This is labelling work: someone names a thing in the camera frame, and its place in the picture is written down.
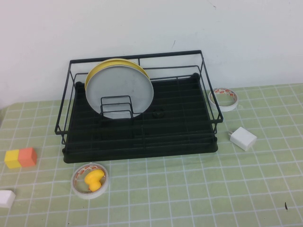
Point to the orange cube block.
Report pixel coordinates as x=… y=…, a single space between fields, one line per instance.
x=27 y=157

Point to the yellow cube block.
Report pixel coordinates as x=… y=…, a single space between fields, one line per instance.
x=13 y=159

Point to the grey round plate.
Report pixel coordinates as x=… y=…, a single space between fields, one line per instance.
x=118 y=82

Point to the white USB charger plug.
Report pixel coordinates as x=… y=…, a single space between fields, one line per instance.
x=243 y=139

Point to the green checked tablecloth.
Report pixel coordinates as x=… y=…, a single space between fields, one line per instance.
x=189 y=194

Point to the yellow round plate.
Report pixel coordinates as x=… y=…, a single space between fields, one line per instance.
x=113 y=62

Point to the white foam block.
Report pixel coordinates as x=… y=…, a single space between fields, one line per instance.
x=6 y=198

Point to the yellow rubber duck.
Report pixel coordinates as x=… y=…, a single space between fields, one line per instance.
x=93 y=179

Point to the white tape roll orange print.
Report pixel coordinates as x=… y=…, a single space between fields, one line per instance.
x=227 y=107
x=94 y=195

